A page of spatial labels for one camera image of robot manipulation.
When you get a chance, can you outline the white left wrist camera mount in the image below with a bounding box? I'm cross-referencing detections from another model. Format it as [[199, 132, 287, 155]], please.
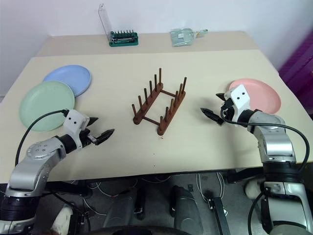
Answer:
[[63, 109, 90, 149]]

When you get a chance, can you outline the black upright table post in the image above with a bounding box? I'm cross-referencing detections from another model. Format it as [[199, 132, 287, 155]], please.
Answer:
[[207, 195, 231, 235]]

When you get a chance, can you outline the dark rounded robot leg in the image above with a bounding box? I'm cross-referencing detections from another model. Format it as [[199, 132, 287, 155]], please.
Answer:
[[102, 187, 148, 229], [169, 185, 205, 229]]

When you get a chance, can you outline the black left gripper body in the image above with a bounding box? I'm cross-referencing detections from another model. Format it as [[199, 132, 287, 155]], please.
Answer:
[[79, 126, 98, 148]]

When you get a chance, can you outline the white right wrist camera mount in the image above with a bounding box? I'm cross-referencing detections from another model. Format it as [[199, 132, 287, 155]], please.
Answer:
[[224, 84, 252, 122]]

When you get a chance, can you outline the pink-red plate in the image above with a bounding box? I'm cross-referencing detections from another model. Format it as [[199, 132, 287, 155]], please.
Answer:
[[228, 78, 282, 115]]

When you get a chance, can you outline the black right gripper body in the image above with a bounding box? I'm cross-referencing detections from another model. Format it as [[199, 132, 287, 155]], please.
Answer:
[[220, 98, 235, 121]]

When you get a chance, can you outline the clear bag with green item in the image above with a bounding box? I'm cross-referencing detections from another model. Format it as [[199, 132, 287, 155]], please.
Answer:
[[169, 27, 209, 47]]

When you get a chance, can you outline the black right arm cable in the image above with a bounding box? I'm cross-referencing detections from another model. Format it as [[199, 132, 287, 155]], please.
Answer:
[[220, 107, 310, 173]]

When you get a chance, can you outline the green plate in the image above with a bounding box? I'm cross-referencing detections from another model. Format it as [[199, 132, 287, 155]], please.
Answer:
[[19, 81, 76, 133]]

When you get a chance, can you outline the black table frame bar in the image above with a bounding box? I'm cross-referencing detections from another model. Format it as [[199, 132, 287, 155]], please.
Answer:
[[45, 180, 93, 198], [225, 170, 265, 185]]

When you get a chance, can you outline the purple furniture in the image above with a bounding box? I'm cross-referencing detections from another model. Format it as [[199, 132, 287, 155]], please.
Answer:
[[278, 31, 313, 110]]

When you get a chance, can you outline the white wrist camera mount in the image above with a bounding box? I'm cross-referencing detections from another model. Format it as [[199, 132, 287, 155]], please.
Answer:
[[63, 109, 90, 149], [224, 84, 252, 122]]

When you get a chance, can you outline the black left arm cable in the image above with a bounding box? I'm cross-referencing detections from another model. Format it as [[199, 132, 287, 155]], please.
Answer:
[[15, 109, 70, 167]]

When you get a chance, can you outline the green screwdriver bit set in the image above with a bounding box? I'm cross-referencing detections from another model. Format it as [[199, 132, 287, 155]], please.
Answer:
[[98, 3, 139, 47]]

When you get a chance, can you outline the black robot torso cable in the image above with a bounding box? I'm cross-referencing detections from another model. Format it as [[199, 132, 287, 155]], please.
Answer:
[[247, 190, 270, 235]]

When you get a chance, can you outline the blue plate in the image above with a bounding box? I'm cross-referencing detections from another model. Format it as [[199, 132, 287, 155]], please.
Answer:
[[42, 64, 92, 97]]

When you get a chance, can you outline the brown wooden dish rack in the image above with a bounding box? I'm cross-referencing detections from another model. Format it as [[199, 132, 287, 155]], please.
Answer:
[[132, 68, 188, 136]]

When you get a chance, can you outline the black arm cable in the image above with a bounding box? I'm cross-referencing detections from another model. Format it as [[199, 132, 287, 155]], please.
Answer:
[[15, 109, 70, 167], [220, 107, 310, 173]]

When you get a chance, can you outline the white fuzzy object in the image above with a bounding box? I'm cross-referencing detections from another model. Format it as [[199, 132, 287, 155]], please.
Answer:
[[244, 180, 265, 199], [52, 205, 73, 234]]

